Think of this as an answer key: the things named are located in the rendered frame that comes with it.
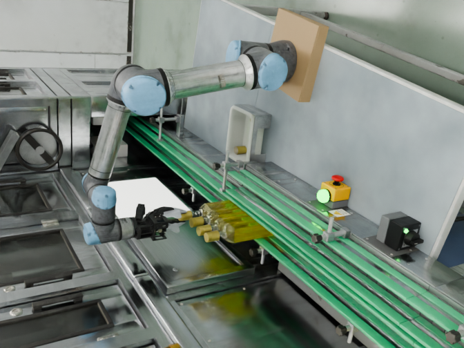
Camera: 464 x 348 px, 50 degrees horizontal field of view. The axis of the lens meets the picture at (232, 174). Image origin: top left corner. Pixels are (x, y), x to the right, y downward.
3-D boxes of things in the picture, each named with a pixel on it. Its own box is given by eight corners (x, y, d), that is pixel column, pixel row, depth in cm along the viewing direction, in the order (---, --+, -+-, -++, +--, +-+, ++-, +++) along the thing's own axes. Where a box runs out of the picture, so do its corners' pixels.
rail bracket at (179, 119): (188, 137, 257) (147, 139, 246) (190, 105, 251) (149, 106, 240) (192, 140, 254) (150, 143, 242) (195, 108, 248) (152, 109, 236)
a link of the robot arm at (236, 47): (257, 39, 180) (223, 35, 174) (275, 47, 169) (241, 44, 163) (250, 71, 185) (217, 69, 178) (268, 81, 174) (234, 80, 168)
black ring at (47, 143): (61, 166, 247) (14, 170, 236) (61, 124, 239) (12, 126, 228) (63, 169, 243) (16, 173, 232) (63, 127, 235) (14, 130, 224)
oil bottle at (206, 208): (244, 209, 199) (196, 217, 188) (246, 197, 197) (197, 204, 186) (251, 215, 194) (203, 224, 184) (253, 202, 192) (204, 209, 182)
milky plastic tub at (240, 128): (242, 153, 220) (224, 155, 216) (248, 103, 212) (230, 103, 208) (264, 166, 207) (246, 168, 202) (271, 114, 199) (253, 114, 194)
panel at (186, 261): (157, 181, 248) (88, 188, 231) (157, 175, 247) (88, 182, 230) (254, 274, 178) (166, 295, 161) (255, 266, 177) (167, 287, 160)
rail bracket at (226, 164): (236, 187, 201) (209, 190, 195) (241, 148, 195) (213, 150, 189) (240, 190, 199) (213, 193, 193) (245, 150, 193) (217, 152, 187)
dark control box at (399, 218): (395, 234, 150) (375, 238, 146) (401, 210, 148) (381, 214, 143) (416, 247, 144) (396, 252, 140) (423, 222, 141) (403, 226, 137)
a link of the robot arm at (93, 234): (89, 228, 157) (88, 251, 160) (123, 224, 162) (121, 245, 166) (82, 216, 162) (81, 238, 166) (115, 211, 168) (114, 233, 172)
